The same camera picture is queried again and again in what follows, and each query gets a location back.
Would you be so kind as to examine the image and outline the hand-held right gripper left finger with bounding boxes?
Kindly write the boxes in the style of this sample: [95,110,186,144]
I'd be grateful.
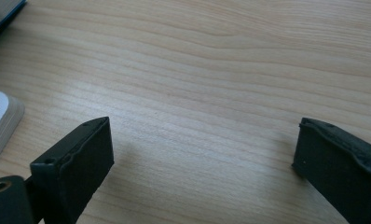
[30,116,115,224]

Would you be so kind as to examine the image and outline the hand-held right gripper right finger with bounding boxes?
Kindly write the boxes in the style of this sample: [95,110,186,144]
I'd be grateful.
[292,117,371,224]

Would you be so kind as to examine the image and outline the blue book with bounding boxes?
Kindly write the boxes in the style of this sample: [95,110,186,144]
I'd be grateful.
[0,0,28,48]

